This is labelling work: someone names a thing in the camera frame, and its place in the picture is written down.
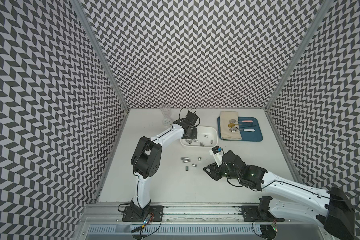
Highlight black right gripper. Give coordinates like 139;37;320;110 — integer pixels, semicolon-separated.
202;161;241;181

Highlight white handled spoon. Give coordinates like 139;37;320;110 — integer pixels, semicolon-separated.
230;128;256;133

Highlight gold black handled spoon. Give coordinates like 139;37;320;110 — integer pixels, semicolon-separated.
228;123;257;128

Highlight metal base rail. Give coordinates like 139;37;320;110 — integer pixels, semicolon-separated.
81;201;320;225

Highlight white plastic storage box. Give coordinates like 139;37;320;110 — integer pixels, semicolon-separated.
180;126;218;149

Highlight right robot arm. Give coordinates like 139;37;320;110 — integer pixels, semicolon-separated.
203;146;355;240

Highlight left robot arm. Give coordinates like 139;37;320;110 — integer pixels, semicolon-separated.
131;118;200;210

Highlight pink handled spoon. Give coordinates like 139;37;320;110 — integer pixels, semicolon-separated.
229;120;253;124

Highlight clear drinking glass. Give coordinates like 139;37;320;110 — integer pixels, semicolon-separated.
160;104;172;126

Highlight beige folded cloth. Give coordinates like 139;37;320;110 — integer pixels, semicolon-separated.
219;110;243;141

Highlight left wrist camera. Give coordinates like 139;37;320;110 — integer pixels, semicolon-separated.
185;112;200;127

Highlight teal tray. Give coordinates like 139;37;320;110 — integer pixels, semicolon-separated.
217;117;264;142

